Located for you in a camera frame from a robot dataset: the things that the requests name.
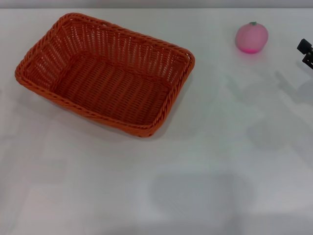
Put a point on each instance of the pink toy peach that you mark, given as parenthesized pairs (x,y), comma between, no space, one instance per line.
(252,38)

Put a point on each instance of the orange woven plastic basket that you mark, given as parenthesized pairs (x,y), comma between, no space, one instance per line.
(110,80)

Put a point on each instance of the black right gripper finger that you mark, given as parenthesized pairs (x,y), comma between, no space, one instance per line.
(306,50)

